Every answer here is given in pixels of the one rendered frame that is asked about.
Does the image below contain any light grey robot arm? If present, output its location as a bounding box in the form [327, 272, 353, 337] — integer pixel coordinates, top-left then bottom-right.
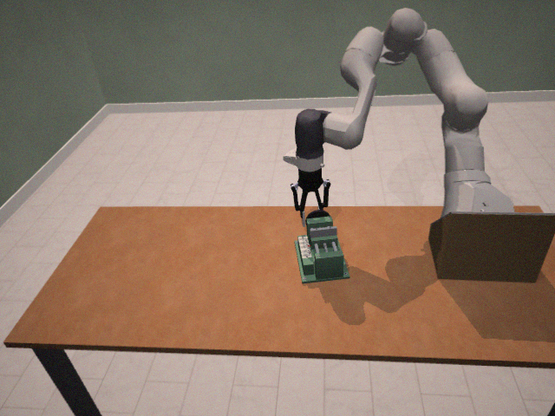
[283, 8, 515, 217]

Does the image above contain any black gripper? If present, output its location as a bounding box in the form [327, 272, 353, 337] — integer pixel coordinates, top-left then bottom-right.
[291, 168, 331, 227]

